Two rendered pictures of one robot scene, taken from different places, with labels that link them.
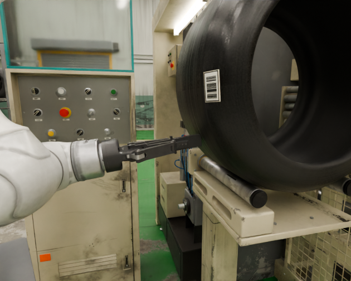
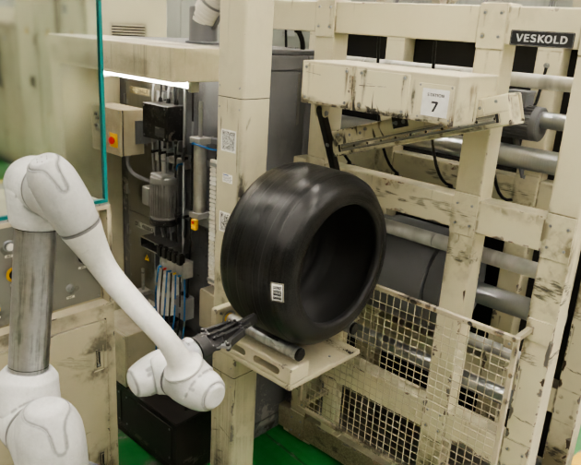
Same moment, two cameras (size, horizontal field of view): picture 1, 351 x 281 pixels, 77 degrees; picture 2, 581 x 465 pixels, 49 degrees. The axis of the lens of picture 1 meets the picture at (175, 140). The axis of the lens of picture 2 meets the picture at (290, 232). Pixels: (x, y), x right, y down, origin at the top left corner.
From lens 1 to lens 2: 1.50 m
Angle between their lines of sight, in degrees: 33
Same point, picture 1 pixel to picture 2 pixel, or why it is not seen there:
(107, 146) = (204, 343)
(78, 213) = not seen: hidden behind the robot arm
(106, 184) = (77, 363)
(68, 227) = not seen: hidden behind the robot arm
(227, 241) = (245, 394)
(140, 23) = not seen: outside the picture
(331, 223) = (342, 358)
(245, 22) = (297, 252)
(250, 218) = (295, 369)
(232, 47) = (290, 268)
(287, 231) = (316, 371)
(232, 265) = (250, 418)
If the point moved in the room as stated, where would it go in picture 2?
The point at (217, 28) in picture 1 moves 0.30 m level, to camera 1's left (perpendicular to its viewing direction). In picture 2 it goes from (278, 254) to (182, 269)
